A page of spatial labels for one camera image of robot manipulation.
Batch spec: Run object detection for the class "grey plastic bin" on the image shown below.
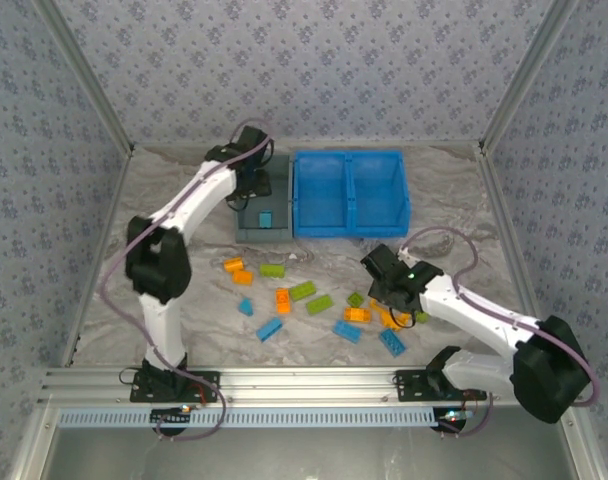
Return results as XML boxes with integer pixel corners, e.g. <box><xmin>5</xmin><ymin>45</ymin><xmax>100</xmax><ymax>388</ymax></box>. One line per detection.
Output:
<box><xmin>233</xmin><ymin>153</ymin><xmax>294</xmax><ymax>245</ymax></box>

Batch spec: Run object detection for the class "small black electronics board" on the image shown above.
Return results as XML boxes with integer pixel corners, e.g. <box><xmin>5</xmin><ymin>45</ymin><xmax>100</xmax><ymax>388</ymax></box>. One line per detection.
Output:
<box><xmin>150</xmin><ymin>405</ymin><xmax>193</xmax><ymax>435</ymax></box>
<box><xmin>435</xmin><ymin>407</ymin><xmax>478</xmax><ymax>435</ymax></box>

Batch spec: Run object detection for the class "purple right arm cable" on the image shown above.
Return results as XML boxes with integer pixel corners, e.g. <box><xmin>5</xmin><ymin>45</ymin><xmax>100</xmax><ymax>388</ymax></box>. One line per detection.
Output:
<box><xmin>399</xmin><ymin>227</ymin><xmax>601</xmax><ymax>437</ymax></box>

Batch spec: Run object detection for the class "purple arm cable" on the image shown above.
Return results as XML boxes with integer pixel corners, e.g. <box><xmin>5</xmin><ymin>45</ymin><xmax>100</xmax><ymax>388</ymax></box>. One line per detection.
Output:
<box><xmin>399</xmin><ymin>227</ymin><xmax>601</xmax><ymax>437</ymax></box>
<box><xmin>99</xmin><ymin>117</ymin><xmax>278</xmax><ymax>442</ymax></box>

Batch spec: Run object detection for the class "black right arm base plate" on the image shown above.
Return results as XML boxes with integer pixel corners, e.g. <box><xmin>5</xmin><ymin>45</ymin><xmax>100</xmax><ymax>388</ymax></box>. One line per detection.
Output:
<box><xmin>394</xmin><ymin>368</ymin><xmax>488</xmax><ymax>404</ymax></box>

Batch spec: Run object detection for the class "aluminium front rail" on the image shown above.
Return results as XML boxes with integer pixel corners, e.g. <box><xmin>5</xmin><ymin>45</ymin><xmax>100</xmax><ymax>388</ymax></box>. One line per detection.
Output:
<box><xmin>38</xmin><ymin>367</ymin><xmax>535</xmax><ymax>407</ymax></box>

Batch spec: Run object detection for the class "aluminium side rail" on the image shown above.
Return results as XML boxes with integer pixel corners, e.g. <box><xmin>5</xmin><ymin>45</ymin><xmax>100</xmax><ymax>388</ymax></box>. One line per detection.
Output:
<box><xmin>476</xmin><ymin>144</ymin><xmax>543</xmax><ymax>324</ymax></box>
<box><xmin>61</xmin><ymin>147</ymin><xmax>135</xmax><ymax>369</ymax></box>

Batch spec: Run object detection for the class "slotted grey cable duct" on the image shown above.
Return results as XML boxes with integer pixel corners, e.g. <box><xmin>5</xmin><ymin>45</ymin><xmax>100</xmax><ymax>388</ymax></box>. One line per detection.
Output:
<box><xmin>57</xmin><ymin>405</ymin><xmax>438</xmax><ymax>429</ymax></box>

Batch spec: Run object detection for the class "aluminium frame post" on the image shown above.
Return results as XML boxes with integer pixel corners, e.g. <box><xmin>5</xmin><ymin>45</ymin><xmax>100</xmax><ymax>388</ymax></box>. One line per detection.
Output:
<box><xmin>477</xmin><ymin>0</ymin><xmax>583</xmax><ymax>151</ymax></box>
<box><xmin>33</xmin><ymin>0</ymin><xmax>136</xmax><ymax>154</ymax></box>

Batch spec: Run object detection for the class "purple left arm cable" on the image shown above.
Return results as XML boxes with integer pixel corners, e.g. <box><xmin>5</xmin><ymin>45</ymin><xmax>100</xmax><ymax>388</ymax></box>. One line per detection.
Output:
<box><xmin>99</xmin><ymin>117</ymin><xmax>278</xmax><ymax>442</ymax></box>

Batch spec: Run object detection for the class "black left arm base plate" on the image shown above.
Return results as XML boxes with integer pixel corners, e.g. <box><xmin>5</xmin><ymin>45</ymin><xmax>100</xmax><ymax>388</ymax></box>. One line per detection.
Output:
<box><xmin>129</xmin><ymin>367</ymin><xmax>221</xmax><ymax>404</ymax></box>

